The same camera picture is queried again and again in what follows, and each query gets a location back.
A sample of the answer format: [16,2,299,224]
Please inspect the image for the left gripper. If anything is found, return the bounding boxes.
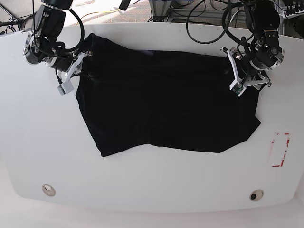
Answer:
[221,30,285,91]

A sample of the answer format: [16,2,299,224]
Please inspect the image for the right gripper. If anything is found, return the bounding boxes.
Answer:
[23,31,94,87]

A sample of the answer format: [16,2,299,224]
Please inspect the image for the black printed T-shirt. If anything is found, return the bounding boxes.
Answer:
[76,34,261,157]

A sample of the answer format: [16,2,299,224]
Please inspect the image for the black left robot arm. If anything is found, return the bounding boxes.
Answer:
[221,0,285,96]

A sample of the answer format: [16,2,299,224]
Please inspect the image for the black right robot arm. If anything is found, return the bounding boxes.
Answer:
[23,0,275,95]

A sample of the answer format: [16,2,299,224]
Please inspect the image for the red tape rectangle marking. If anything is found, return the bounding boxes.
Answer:
[268,132,291,168]

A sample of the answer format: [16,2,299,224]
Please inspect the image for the right table grommet hole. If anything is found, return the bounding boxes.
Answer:
[249,189,264,202]

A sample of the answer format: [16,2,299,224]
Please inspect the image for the table grommet hole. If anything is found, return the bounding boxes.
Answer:
[249,189,264,202]
[42,184,56,197]

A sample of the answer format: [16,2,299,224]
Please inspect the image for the left table grommet hole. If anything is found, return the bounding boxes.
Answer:
[42,184,56,197]

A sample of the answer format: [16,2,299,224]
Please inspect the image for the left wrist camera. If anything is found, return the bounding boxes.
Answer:
[232,84,246,97]

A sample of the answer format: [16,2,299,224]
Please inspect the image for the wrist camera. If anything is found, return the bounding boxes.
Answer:
[232,84,246,97]
[57,81,74,96]

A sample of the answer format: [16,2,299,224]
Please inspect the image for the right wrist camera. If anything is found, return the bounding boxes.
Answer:
[57,81,74,96]

